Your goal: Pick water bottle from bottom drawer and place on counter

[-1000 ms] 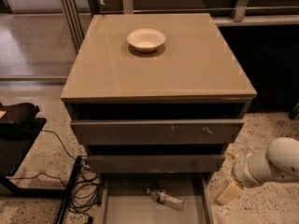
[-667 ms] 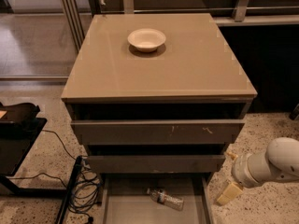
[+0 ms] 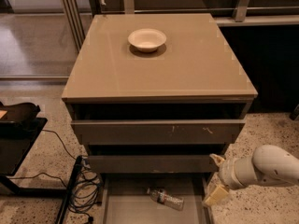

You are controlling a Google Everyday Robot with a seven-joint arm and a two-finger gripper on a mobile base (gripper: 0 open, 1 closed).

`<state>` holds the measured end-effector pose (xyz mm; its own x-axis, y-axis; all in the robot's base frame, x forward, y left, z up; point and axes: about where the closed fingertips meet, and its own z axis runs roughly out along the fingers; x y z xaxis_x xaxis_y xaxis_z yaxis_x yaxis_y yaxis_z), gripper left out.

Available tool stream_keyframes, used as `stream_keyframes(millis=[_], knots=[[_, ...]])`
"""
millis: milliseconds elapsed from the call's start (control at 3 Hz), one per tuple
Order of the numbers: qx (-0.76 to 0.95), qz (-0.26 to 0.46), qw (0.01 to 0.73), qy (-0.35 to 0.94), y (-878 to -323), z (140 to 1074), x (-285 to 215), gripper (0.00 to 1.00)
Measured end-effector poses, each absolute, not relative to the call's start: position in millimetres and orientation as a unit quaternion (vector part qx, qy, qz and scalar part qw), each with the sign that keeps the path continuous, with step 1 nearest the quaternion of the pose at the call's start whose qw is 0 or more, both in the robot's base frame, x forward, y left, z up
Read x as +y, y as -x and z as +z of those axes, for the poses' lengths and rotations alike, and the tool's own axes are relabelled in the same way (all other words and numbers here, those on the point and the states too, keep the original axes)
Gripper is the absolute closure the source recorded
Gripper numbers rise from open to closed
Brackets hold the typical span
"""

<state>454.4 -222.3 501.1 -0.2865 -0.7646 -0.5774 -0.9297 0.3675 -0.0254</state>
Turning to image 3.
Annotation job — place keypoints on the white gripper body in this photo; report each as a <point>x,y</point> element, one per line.
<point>226,173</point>

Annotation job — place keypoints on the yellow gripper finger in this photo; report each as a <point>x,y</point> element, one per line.
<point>219,160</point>
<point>218,193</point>

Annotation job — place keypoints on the clear plastic water bottle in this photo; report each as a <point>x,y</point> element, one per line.
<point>162,197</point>

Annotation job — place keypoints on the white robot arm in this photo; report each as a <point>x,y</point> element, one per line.
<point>268,166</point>

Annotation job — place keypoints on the grey drawer cabinet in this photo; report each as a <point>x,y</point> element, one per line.
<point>193,75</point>

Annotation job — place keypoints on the bottom grey open drawer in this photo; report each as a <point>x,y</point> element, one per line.
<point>126,201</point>

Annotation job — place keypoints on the top grey drawer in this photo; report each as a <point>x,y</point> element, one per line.
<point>158,132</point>

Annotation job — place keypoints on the middle grey drawer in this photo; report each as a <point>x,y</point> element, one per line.
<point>152,164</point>

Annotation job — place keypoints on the white paper bowl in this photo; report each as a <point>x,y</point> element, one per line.
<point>147,40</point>

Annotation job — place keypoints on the metal bracket post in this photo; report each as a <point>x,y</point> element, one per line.
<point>240,10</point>

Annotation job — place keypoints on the metal frame rail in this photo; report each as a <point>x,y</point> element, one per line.
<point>71,12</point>

